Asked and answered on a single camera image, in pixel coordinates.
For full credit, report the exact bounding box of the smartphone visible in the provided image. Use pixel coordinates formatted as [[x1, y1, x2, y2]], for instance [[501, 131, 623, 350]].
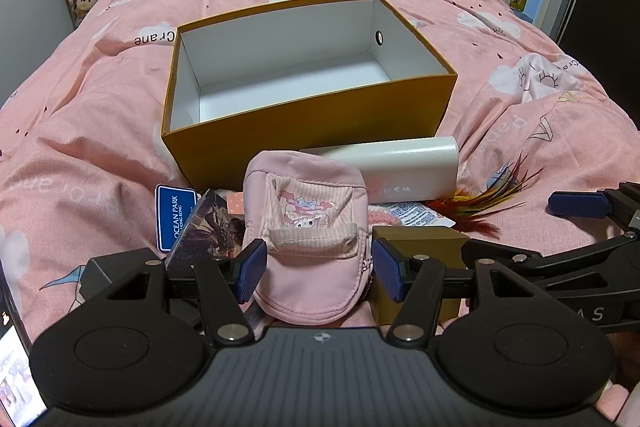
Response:
[[0, 267, 48, 427]]

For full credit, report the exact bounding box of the glossy photo card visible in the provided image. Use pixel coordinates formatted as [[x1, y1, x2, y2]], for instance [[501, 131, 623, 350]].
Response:
[[165, 189, 251, 268]]

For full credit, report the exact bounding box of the blue paper tag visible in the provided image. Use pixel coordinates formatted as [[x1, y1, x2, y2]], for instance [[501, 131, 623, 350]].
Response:
[[154, 184, 198, 255]]

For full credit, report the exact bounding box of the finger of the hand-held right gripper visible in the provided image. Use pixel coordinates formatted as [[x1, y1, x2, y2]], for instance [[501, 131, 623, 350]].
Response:
[[547, 181, 640, 229], [462, 231, 640, 282]]

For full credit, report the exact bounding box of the red yellow feather toy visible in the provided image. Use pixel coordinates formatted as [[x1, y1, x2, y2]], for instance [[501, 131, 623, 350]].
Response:
[[430, 152, 546, 238]]

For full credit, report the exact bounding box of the blue printed paper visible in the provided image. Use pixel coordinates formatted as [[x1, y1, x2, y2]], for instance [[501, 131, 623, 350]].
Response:
[[387, 201, 456, 229]]

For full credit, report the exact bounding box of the pink cloud print blanket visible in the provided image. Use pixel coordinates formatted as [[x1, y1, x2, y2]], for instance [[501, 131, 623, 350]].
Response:
[[0, 0, 640, 427]]

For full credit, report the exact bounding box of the orange cardboard box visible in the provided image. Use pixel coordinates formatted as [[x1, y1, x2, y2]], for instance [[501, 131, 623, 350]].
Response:
[[160, 0, 458, 188]]

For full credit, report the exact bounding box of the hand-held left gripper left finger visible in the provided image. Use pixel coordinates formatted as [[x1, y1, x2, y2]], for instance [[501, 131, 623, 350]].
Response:
[[102, 239, 269, 344]]

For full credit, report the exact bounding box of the pink mini backpack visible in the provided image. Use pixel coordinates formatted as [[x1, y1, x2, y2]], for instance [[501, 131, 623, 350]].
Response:
[[242, 151, 373, 325]]

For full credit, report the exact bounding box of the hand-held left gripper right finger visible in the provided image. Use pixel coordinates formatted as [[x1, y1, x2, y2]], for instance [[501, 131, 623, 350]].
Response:
[[372, 237, 547, 344]]

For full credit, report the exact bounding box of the olive small box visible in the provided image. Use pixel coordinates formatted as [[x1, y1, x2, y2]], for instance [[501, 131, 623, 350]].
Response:
[[372, 227, 471, 325]]

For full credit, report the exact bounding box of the pink knitted piece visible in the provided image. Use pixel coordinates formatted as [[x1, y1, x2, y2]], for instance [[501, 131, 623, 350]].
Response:
[[367, 202, 407, 229]]

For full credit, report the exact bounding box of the white rectangular box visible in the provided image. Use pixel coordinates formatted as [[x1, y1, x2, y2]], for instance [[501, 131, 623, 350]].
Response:
[[299, 136, 460, 202]]

